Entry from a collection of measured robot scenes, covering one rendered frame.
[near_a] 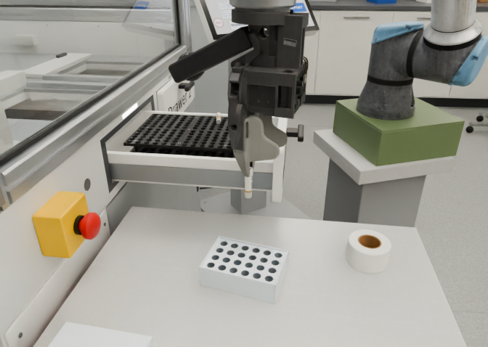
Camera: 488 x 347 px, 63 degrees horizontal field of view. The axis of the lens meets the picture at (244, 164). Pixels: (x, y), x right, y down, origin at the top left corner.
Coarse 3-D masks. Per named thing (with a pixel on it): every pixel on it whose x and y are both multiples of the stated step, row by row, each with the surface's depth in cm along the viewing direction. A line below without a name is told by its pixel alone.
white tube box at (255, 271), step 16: (224, 240) 68; (240, 240) 68; (208, 256) 65; (224, 256) 65; (240, 256) 66; (256, 256) 65; (272, 256) 65; (208, 272) 62; (224, 272) 61; (240, 272) 61; (256, 272) 61; (272, 272) 63; (224, 288) 62; (240, 288) 61; (256, 288) 60; (272, 288) 59
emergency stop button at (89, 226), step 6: (84, 216) 57; (90, 216) 57; (96, 216) 58; (84, 222) 57; (90, 222) 57; (96, 222) 58; (84, 228) 57; (90, 228) 57; (96, 228) 58; (84, 234) 57; (90, 234) 57; (96, 234) 59
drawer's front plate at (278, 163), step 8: (280, 120) 83; (280, 128) 79; (280, 152) 70; (280, 160) 70; (280, 168) 71; (280, 176) 72; (272, 184) 73; (280, 184) 72; (272, 192) 74; (280, 192) 73; (272, 200) 74; (280, 200) 74
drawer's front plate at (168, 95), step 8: (168, 88) 105; (176, 88) 112; (160, 96) 102; (168, 96) 106; (176, 96) 113; (184, 96) 121; (192, 96) 131; (160, 104) 103; (168, 104) 106; (184, 104) 122
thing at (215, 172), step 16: (144, 112) 98; (160, 112) 98; (176, 112) 98; (128, 128) 89; (112, 144) 82; (112, 160) 77; (128, 160) 77; (144, 160) 76; (160, 160) 76; (176, 160) 75; (192, 160) 75; (208, 160) 74; (224, 160) 74; (272, 160) 74; (112, 176) 79; (128, 176) 78; (144, 176) 78; (160, 176) 77; (176, 176) 77; (192, 176) 76; (208, 176) 76; (224, 176) 75; (240, 176) 75; (256, 176) 74; (272, 176) 74
